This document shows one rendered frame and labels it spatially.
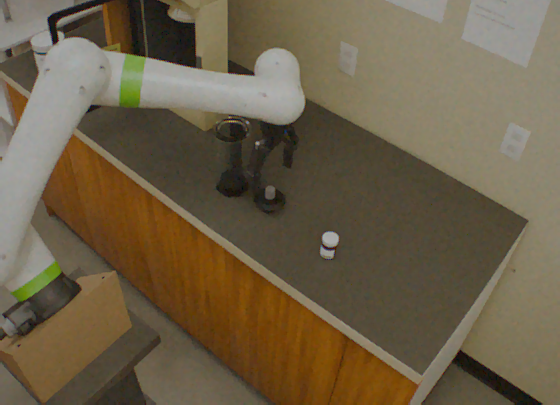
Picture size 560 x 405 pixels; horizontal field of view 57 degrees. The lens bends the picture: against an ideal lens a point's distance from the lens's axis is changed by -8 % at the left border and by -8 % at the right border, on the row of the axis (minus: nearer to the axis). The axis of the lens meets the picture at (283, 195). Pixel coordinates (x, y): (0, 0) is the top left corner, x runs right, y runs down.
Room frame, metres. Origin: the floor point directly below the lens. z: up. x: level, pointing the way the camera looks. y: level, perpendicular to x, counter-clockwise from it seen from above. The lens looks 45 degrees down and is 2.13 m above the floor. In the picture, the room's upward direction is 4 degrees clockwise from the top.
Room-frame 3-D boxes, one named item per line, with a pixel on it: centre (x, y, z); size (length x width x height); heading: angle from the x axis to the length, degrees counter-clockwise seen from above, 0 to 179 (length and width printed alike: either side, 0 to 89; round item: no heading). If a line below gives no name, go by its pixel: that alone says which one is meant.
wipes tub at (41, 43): (1.84, 0.98, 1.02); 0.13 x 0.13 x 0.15
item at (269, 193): (1.17, 0.04, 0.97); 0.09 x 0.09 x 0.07
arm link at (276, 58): (1.16, 0.04, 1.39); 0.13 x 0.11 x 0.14; 7
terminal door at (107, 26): (1.55, 0.65, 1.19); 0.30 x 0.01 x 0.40; 136
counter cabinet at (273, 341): (1.53, 0.23, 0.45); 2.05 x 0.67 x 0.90; 53
